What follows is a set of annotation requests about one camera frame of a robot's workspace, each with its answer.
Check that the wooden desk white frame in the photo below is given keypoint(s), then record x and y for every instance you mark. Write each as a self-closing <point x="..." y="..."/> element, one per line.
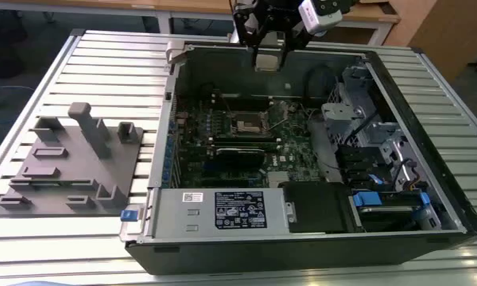
<point x="376" y="17"/>

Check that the black graphics card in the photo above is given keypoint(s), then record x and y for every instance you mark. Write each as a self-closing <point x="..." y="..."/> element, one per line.
<point x="240" y="161"/>

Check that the silver power supply with label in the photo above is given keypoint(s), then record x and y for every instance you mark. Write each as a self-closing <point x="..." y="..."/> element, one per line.
<point x="174" y="223"/>

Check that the black PC case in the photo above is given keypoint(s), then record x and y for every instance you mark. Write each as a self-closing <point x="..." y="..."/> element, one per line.
<point x="262" y="256"/>

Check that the blue plastic clip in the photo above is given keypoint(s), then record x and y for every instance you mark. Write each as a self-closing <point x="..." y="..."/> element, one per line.
<point x="424" y="199"/>

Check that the wooden cabinet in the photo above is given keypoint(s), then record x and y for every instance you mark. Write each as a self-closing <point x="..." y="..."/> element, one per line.
<point x="441" y="29"/>

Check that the black plastic shroud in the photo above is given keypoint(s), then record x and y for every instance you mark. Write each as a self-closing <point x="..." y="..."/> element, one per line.
<point x="313" y="208"/>

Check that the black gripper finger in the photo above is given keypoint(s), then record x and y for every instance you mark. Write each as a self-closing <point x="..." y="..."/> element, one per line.
<point x="297" y="40"/>
<point x="249" y="38"/>

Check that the black office chair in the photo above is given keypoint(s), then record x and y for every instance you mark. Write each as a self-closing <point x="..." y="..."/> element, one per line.
<point x="4" y="44"/>

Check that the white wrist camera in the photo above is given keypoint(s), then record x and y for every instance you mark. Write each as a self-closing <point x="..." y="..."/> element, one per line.
<point x="320" y="18"/>

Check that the grey parts rack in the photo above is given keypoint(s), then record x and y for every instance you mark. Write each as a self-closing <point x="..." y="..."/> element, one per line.
<point x="82" y="167"/>

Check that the blue case latch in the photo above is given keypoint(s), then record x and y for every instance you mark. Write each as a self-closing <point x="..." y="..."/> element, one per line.
<point x="128" y="216"/>

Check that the hard disk in blue carrier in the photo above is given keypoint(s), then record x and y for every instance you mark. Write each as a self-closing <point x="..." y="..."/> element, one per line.
<point x="365" y="199"/>

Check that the green motherboard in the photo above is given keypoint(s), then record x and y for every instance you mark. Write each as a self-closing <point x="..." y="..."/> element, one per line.
<point x="297" y="149"/>

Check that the small silver heatsink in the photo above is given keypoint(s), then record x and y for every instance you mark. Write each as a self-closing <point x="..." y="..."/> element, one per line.
<point x="278" y="176"/>

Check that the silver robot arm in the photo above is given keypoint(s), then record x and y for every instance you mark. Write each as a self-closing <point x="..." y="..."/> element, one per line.
<point x="233" y="37"/>

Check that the green RAM stick on rack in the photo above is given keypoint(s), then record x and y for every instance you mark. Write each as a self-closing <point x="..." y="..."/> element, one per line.
<point x="42" y="185"/>

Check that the black drive bay block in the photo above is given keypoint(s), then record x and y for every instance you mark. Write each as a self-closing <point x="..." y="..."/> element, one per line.
<point x="357" y="161"/>

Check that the silver square CPU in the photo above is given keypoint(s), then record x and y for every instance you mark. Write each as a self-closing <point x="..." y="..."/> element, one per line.
<point x="268" y="63"/>

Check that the silver metal drive cage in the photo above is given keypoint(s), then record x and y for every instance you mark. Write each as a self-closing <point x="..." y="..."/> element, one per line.
<point x="337" y="111"/>

